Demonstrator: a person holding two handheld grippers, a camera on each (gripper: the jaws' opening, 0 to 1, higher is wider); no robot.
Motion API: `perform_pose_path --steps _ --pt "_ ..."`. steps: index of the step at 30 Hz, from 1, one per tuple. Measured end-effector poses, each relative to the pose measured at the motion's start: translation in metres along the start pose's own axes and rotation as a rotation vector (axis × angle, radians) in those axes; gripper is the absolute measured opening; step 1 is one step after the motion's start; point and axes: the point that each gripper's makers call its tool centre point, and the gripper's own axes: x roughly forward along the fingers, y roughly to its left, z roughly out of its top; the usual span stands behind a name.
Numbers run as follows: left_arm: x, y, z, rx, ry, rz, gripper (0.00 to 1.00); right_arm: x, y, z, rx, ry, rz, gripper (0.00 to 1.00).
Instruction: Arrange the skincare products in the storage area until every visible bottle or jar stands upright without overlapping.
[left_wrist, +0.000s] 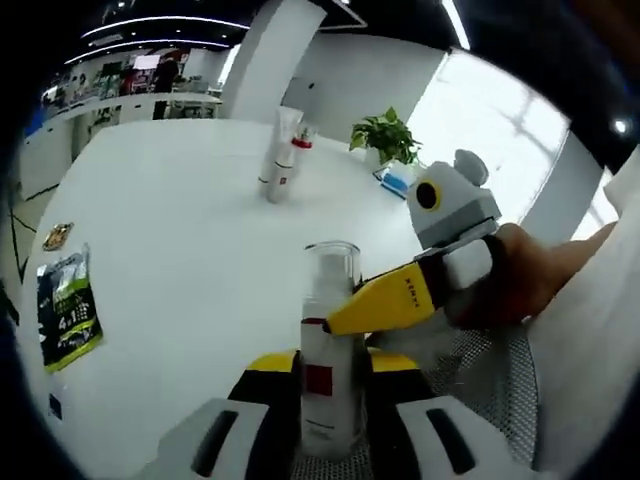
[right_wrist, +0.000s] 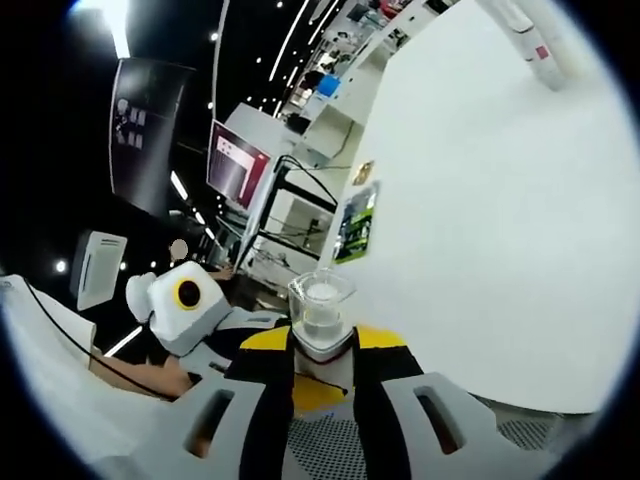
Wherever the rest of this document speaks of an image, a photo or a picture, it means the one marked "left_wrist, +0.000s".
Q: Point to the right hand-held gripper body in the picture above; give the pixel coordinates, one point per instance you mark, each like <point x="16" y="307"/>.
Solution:
<point x="450" y="210"/>

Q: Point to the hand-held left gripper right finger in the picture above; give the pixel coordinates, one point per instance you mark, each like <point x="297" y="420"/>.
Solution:
<point x="395" y="425"/>

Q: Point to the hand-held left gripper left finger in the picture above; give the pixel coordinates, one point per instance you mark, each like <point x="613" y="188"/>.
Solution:
<point x="265" y="425"/>

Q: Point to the red label skincare bottle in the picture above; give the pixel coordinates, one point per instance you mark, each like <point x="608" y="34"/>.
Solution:
<point x="280" y="192"/>
<point x="332" y="400"/>

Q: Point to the white skincare tube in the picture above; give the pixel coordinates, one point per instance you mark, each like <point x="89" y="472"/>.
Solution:
<point x="285" y="135"/>

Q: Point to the person's right hand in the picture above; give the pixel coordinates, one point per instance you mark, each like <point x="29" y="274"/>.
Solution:
<point x="525" y="275"/>

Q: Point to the blue tissue box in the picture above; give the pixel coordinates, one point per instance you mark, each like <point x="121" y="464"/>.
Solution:
<point x="395" y="182"/>

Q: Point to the grey mesh office chair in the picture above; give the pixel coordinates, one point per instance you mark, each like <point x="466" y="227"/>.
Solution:
<point x="485" y="390"/>

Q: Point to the green potted plant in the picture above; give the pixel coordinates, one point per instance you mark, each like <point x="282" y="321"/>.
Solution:
<point x="385" y="135"/>

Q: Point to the person's white shirt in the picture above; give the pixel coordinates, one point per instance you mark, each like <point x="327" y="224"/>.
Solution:
<point x="590" y="375"/>

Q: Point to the dark green foil pouch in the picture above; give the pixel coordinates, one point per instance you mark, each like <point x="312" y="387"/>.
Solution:
<point x="70" y="320"/>

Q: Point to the small gold packet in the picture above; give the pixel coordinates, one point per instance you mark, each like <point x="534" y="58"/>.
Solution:
<point x="58" y="236"/>

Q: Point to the long white counter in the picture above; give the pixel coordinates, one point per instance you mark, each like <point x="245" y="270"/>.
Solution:
<point x="45" y="165"/>

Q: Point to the wall display screen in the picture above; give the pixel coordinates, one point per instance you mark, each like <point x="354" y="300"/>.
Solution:
<point x="147" y="61"/>

